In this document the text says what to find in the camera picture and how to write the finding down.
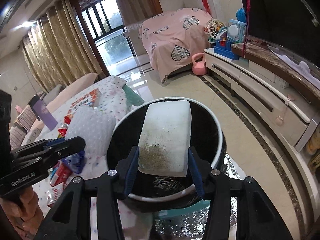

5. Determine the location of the white tv cabinet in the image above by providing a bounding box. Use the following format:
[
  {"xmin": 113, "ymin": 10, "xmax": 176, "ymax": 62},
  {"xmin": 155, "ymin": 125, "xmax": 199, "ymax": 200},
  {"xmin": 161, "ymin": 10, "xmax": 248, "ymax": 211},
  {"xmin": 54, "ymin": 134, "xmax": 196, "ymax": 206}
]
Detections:
[{"xmin": 204, "ymin": 48, "xmax": 319, "ymax": 152}]

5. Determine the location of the blue toy machine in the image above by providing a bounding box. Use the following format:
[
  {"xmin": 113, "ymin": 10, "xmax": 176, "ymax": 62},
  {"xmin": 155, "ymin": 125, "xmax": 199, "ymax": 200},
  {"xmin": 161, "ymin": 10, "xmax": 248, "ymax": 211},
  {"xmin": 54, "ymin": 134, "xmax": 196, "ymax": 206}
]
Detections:
[{"xmin": 214, "ymin": 19, "xmax": 246, "ymax": 60}]

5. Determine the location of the blue snack bag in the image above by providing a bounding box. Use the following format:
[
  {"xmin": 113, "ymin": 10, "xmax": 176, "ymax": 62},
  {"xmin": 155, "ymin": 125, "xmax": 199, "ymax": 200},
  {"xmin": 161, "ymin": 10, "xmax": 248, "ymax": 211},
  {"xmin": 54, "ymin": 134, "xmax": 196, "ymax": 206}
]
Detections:
[{"xmin": 61, "ymin": 150, "xmax": 85, "ymax": 174}]

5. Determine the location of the pink heart bed cover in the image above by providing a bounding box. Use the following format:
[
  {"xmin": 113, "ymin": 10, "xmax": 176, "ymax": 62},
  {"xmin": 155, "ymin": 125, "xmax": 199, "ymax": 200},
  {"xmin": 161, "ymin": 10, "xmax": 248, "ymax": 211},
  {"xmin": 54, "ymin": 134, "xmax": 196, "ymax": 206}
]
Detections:
[{"xmin": 139, "ymin": 8, "xmax": 213, "ymax": 84}]

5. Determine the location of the purple thermos bottle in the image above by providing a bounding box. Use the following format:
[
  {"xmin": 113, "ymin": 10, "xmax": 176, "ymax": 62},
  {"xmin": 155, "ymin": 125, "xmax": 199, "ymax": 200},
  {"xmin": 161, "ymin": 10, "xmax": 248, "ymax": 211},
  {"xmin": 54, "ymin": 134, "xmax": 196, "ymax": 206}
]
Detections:
[{"xmin": 28, "ymin": 95, "xmax": 58, "ymax": 131}]

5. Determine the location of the pink cushioned sofa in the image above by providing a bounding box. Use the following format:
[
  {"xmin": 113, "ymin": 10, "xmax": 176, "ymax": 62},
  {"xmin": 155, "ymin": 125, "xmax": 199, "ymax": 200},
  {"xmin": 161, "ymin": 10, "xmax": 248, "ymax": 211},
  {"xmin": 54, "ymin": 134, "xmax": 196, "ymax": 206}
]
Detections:
[{"xmin": 10, "ymin": 73, "xmax": 98, "ymax": 150}]

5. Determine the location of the orange children's book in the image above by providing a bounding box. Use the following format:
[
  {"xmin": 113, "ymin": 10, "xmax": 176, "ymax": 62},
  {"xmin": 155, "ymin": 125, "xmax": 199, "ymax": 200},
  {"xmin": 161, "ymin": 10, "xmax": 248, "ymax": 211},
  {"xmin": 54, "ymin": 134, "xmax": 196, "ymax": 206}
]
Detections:
[{"xmin": 67, "ymin": 88, "xmax": 101, "ymax": 115}]

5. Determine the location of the pink kettlebell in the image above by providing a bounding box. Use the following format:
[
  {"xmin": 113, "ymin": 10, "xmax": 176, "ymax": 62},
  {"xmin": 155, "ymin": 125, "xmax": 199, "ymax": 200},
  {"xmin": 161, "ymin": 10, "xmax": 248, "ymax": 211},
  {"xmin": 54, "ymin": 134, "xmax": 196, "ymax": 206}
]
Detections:
[{"xmin": 191, "ymin": 53, "xmax": 207, "ymax": 76}]

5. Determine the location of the golden curtain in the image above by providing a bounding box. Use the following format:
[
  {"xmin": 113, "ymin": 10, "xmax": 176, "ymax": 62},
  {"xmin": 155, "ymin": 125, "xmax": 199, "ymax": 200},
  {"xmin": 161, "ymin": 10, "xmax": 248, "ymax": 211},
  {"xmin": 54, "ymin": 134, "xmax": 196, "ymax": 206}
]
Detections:
[{"xmin": 21, "ymin": 0, "xmax": 106, "ymax": 92}]

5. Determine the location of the pink stick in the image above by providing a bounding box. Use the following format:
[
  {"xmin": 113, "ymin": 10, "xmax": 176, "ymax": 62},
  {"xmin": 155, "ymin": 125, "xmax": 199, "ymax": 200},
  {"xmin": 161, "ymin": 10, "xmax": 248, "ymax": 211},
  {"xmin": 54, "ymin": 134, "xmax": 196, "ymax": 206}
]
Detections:
[{"xmin": 242, "ymin": 0, "xmax": 251, "ymax": 58}]

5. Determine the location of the white foam block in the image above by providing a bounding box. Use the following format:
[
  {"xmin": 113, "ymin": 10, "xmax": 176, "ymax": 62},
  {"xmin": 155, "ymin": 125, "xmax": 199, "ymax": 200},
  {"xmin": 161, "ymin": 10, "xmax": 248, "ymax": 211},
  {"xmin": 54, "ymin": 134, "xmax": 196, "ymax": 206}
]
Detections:
[{"xmin": 138, "ymin": 100, "xmax": 191, "ymax": 177}]

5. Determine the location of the white bubble wrap sheet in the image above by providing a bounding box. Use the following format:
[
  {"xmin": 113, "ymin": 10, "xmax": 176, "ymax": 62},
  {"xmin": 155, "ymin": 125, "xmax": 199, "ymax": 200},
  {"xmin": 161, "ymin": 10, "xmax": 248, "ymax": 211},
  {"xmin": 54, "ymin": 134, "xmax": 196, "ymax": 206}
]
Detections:
[{"xmin": 65, "ymin": 106, "xmax": 116, "ymax": 157}]

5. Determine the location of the striped pink pillow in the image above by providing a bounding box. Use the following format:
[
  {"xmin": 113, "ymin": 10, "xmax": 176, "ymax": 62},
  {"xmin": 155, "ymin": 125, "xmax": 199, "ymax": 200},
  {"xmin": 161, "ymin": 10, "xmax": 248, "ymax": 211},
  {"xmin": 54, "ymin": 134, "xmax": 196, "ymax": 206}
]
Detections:
[{"xmin": 17, "ymin": 105, "xmax": 37, "ymax": 132}]

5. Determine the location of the red snack bag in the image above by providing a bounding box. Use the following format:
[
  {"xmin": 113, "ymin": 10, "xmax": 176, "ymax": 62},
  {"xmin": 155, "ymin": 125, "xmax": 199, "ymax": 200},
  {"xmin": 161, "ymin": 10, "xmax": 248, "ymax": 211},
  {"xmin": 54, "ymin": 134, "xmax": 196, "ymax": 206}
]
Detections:
[{"xmin": 57, "ymin": 114, "xmax": 73, "ymax": 138}]

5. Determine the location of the red snack tube wrapper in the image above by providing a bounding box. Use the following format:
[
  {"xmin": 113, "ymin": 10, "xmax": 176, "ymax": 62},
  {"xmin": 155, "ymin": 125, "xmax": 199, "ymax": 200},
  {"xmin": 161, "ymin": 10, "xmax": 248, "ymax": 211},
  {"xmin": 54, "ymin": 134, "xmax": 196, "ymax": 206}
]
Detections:
[{"xmin": 50, "ymin": 162, "xmax": 72, "ymax": 187}]

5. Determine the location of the white rim trash bin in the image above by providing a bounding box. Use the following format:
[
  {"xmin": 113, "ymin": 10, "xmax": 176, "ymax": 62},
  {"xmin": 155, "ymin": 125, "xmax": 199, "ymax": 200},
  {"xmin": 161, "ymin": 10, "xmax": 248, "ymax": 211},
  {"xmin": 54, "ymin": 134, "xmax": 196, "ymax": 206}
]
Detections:
[{"xmin": 106, "ymin": 97, "xmax": 227, "ymax": 212}]

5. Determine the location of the wire ferris wheel toy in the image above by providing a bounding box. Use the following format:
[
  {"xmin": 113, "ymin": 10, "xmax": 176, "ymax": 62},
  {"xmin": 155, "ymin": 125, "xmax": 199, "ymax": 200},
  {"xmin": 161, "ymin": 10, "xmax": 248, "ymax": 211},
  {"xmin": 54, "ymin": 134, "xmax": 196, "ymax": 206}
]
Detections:
[{"xmin": 204, "ymin": 19, "xmax": 227, "ymax": 43}]

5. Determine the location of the black television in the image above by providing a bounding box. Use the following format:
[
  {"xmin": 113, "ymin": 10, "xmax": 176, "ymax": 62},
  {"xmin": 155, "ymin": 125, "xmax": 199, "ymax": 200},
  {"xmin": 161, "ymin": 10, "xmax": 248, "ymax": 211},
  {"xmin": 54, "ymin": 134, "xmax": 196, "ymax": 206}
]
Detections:
[{"xmin": 242, "ymin": 0, "xmax": 319, "ymax": 66}]

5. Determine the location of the person's left hand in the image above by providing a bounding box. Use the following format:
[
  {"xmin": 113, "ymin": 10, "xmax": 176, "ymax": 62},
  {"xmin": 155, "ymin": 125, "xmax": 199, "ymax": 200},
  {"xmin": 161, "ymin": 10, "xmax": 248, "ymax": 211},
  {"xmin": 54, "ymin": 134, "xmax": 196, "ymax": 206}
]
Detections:
[{"xmin": 1, "ymin": 186, "xmax": 44, "ymax": 239}]

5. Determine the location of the blue spiky ball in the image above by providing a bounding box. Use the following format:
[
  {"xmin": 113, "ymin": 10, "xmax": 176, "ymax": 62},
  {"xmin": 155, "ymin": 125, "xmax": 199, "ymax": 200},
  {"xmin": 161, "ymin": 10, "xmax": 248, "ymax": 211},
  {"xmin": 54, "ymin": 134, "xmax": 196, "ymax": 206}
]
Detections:
[{"xmin": 236, "ymin": 8, "xmax": 246, "ymax": 23}]

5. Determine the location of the balcony glass door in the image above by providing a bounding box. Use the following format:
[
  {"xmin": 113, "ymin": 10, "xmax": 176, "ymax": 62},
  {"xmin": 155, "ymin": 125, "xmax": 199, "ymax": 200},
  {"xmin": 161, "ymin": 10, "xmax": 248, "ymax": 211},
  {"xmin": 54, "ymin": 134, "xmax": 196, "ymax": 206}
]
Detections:
[{"xmin": 70, "ymin": 0, "xmax": 162, "ymax": 75}]

